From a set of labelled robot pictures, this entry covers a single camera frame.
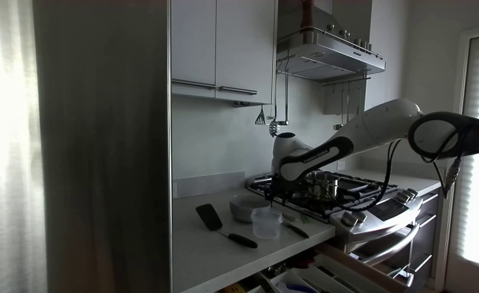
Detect white ceramic bowl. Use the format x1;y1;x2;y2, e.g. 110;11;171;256
229;195;268;223

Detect black silicone spatula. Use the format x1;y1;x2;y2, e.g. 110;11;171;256
193;202;259;251

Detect stainless steel pot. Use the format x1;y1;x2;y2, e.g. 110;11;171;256
309;173;338;202

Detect clear plastic container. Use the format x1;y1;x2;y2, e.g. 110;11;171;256
250;207;281;239

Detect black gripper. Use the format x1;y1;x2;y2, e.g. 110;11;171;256
263;176;294;204

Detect white upper cabinet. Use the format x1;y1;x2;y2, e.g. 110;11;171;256
171;0;277;104

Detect stainless steel range hood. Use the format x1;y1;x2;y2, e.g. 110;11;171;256
277;0;386;81

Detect gas stovetop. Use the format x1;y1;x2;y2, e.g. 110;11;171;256
244;171;399;221

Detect hanging utensils on rail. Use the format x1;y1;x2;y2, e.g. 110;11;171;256
254;73;290;137

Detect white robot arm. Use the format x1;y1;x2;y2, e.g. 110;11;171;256
265;99;479;200

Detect open wooden cutlery drawer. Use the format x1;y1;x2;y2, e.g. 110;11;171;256
215;244;415;293

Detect stainless steel oven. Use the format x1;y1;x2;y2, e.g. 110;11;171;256
242;169;443;291

